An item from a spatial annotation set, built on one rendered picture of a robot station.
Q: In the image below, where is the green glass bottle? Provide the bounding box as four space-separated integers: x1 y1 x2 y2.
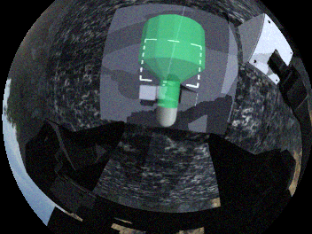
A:
138 14 206 127

